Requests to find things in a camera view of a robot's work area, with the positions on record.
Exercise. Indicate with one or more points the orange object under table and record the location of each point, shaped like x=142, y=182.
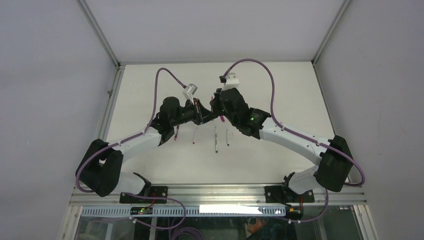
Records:
x=254, y=224

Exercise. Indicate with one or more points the white blue marker pen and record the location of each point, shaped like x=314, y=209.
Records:
x=227, y=137

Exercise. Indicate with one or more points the black mounting plate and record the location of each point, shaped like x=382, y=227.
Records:
x=156, y=194
x=285, y=196

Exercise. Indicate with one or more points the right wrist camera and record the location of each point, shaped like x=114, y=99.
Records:
x=229, y=81

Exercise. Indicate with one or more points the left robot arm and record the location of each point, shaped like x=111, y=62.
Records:
x=100, y=170

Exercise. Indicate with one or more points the thin white red pen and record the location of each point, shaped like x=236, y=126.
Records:
x=194, y=136

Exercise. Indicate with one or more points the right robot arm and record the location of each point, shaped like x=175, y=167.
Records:
x=330, y=157

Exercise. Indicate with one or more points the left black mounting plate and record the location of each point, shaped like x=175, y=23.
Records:
x=156, y=194

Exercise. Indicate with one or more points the white slotted cable duct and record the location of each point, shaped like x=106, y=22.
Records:
x=203, y=210

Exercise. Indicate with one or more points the dark red gel pen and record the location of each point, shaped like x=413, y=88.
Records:
x=176, y=132

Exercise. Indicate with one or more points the white black marker pen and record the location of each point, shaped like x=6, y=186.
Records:
x=216, y=145

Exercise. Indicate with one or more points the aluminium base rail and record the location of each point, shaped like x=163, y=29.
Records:
x=214, y=194

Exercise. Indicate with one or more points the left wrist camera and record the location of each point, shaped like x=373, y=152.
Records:
x=189, y=91

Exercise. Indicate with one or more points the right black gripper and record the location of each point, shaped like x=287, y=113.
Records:
x=214, y=104

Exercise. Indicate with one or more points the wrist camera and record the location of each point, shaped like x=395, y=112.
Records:
x=189, y=91
x=229, y=81

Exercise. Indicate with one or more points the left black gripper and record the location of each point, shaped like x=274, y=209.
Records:
x=204, y=115

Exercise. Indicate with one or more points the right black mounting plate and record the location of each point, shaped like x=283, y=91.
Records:
x=285, y=196

